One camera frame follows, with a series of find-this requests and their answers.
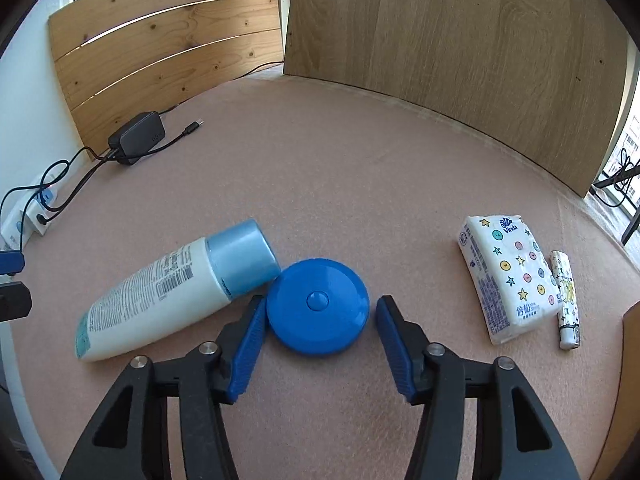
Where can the black tripod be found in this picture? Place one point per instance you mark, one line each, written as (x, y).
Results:
(631, 227)

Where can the pine slat board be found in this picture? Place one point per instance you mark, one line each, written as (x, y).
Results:
(165, 50)

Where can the star print tissue pack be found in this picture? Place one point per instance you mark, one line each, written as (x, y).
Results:
(510, 280)

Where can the white power strip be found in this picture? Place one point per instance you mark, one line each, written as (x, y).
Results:
(50, 185)

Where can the oak veneer board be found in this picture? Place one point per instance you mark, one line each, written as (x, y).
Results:
(450, 50)

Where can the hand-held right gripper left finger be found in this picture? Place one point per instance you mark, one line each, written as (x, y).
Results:
(247, 350)

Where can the cardboard box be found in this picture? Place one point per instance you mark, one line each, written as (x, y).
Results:
(634, 340)

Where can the white blue cap lotion bottle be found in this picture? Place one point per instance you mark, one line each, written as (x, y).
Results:
(150, 300)

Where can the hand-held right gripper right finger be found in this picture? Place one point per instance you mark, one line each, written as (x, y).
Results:
(395, 350)

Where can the printed lip balm tube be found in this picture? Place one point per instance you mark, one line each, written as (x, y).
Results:
(565, 290)

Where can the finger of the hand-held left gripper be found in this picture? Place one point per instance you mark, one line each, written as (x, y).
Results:
(11, 262)
(14, 301)

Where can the blue round tape measure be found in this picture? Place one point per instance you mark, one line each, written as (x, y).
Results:
(300, 330)

